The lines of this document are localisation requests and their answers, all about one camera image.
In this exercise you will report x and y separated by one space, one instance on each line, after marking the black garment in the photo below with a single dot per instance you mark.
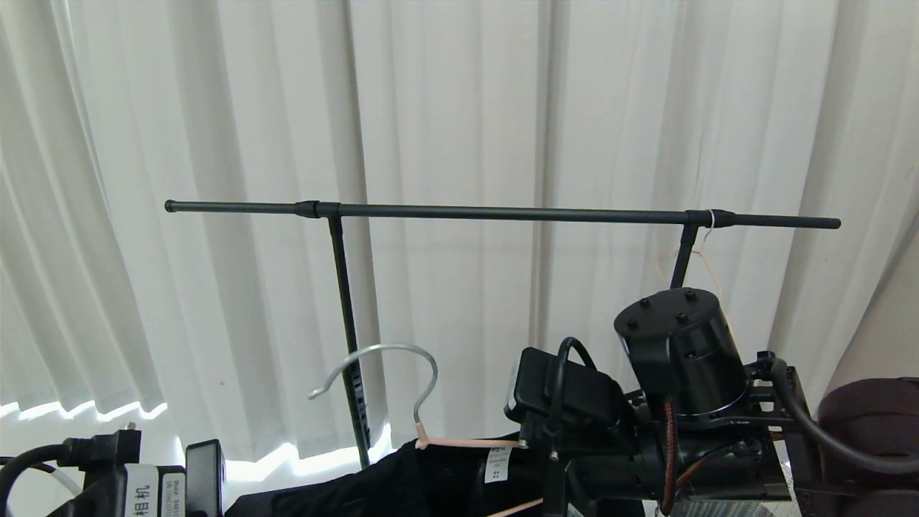
359 495

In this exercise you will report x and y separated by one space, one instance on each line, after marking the white curtain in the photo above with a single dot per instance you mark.
467 108

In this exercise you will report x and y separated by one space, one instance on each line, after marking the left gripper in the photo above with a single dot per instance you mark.
204 481

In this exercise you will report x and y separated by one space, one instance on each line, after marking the black clothes rack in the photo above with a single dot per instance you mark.
502 213

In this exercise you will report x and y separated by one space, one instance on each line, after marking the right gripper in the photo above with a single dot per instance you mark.
617 474

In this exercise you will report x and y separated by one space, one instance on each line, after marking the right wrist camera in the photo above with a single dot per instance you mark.
574 395

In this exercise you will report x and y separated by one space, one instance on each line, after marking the pink clothes hanger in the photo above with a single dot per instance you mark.
708 269
467 443

